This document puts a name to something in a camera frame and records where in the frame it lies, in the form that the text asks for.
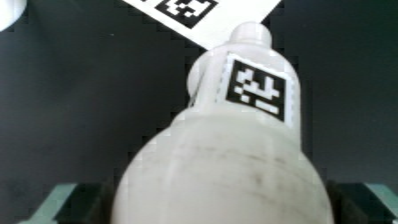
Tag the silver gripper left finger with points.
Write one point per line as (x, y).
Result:
(76, 205)

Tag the white lamp bulb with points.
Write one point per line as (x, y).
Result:
(220, 172)

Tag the white tag sheet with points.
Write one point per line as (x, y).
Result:
(202, 19)

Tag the white lamp shade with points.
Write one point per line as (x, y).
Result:
(10, 11)

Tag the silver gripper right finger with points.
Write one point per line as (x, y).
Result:
(364, 203)

